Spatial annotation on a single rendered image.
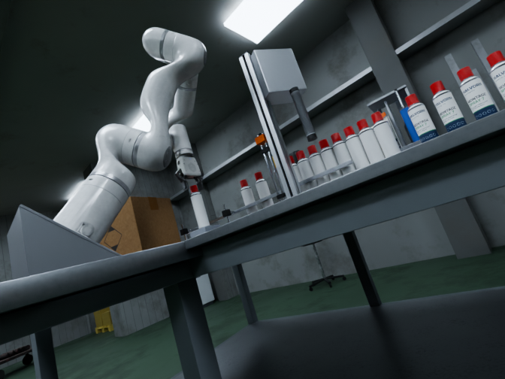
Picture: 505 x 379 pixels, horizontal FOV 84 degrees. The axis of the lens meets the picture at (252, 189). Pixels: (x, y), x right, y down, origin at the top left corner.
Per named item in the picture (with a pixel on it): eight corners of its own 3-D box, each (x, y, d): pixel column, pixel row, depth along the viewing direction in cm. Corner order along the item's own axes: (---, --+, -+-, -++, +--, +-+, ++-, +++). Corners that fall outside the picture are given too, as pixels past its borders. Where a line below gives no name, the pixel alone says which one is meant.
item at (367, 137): (391, 170, 99) (369, 119, 103) (389, 169, 95) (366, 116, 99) (376, 176, 102) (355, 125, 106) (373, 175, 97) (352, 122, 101)
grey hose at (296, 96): (319, 137, 103) (300, 88, 107) (315, 136, 100) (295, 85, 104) (310, 142, 105) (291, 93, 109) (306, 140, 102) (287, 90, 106)
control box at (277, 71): (307, 88, 109) (291, 47, 113) (268, 92, 103) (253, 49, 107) (296, 103, 118) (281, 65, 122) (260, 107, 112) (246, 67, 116)
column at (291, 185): (309, 212, 101) (253, 55, 114) (304, 213, 97) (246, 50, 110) (298, 216, 103) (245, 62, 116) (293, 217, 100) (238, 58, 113)
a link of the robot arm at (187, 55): (122, 166, 96) (167, 179, 96) (107, 154, 84) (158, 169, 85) (170, 44, 107) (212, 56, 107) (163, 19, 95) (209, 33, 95)
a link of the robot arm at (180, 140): (175, 148, 128) (194, 147, 134) (168, 122, 131) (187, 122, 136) (170, 156, 135) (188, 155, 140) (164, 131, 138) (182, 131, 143)
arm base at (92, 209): (119, 259, 68) (152, 201, 80) (41, 216, 58) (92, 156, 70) (86, 268, 79) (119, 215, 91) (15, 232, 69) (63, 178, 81)
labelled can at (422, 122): (446, 150, 90) (418, 94, 94) (446, 147, 86) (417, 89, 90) (427, 156, 93) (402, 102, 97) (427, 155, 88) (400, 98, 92)
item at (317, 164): (337, 191, 110) (319, 144, 114) (332, 192, 106) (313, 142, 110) (325, 195, 113) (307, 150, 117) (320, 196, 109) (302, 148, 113)
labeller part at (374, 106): (409, 94, 107) (408, 92, 107) (406, 86, 98) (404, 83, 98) (373, 113, 114) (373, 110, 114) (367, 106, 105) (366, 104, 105)
